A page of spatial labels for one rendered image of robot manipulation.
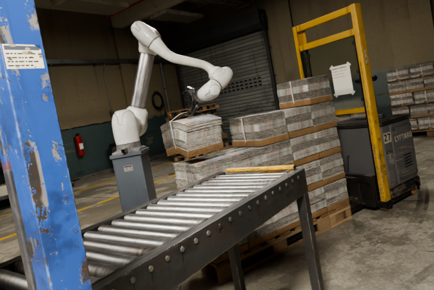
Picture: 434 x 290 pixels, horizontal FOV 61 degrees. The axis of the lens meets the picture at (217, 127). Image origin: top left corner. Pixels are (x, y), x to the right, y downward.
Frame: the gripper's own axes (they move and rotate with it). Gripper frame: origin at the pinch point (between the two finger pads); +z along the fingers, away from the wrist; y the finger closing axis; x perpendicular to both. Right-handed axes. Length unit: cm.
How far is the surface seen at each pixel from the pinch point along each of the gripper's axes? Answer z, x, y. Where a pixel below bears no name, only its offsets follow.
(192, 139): -16.5, -10.1, 26.9
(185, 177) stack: 7, -9, 52
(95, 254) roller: -109, -102, 57
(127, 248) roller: -114, -93, 58
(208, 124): -18.9, 2.9, 19.8
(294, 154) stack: -14, 79, 56
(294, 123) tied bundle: -16, 84, 31
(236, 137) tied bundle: 15, 47, 33
